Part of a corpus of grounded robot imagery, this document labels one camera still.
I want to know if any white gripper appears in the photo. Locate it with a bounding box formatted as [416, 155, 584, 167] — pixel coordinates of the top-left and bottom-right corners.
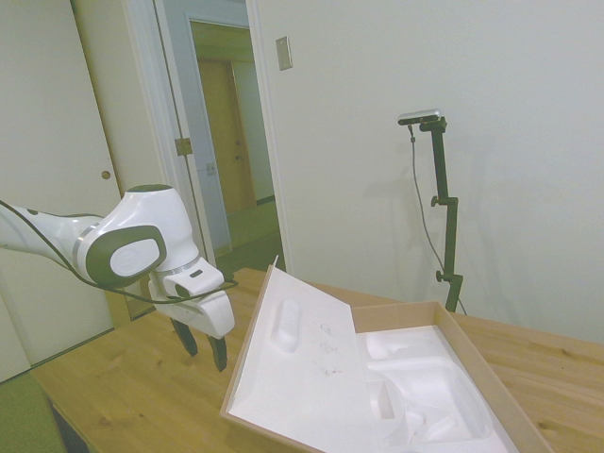
[147, 279, 236, 374]

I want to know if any cardboard box with white insert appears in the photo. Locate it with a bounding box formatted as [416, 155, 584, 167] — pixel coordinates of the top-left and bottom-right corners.
[219, 255, 554, 453]

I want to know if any white sliding closet door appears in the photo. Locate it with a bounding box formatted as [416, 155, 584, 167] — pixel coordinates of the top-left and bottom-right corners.
[0, 0, 125, 384]

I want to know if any white open door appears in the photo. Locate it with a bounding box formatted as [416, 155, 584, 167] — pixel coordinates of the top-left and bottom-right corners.
[153, 0, 217, 261]

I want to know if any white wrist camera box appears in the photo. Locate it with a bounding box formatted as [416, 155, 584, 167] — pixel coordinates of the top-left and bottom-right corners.
[162, 257, 225, 300]

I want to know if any black camera stand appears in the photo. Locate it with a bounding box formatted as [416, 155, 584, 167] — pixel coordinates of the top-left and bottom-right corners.
[418, 118, 464, 313]

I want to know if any metal wall switch plate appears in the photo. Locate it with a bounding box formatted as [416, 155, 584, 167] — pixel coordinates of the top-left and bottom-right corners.
[276, 35, 294, 72]

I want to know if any silver exterior camera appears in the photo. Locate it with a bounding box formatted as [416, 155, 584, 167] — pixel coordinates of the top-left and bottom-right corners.
[397, 109, 444, 126]

